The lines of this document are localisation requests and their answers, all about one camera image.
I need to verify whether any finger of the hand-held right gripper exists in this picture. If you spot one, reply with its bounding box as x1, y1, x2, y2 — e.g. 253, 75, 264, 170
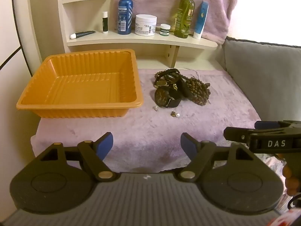
223, 126, 259, 144
255, 121, 290, 130

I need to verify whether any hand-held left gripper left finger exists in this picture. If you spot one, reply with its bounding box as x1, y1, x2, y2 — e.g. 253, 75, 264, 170
35, 132, 119, 183

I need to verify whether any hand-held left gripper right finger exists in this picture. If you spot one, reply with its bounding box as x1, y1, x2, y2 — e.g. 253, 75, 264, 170
174, 132, 258, 183

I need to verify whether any black wrist watch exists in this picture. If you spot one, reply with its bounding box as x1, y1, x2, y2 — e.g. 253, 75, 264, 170
154, 85, 183, 108

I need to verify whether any orange plastic tray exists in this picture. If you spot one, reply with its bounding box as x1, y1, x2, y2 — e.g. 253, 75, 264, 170
16, 49, 144, 118

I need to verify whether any dark bead bracelet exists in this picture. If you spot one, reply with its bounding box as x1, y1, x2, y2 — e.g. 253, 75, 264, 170
154, 70, 189, 83

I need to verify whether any person's right hand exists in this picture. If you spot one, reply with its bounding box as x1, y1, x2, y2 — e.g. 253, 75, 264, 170
283, 162, 301, 196

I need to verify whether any grey cushion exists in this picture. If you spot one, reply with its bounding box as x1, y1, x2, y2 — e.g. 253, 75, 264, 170
216, 36, 301, 133

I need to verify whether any cream wooden shelf unit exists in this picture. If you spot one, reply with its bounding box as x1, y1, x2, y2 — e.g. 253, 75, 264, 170
27, 0, 218, 76

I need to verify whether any dark green tube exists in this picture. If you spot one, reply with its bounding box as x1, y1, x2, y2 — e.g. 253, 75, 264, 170
70, 30, 97, 40

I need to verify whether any small green label jar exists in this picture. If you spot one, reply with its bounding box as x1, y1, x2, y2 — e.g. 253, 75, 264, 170
159, 24, 172, 37

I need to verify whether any blue and white tube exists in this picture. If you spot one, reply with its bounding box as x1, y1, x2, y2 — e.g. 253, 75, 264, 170
193, 1, 209, 40

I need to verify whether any white capped lip balm stick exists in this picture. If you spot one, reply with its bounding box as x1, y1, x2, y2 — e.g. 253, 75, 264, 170
102, 11, 109, 33

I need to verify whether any white cream jar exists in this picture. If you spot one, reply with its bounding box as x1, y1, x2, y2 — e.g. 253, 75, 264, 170
135, 14, 157, 37

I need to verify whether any green spray bottle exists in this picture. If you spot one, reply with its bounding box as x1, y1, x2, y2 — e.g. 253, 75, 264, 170
174, 0, 196, 39

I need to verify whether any blue spray bottle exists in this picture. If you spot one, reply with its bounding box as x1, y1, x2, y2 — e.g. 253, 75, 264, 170
117, 0, 134, 35

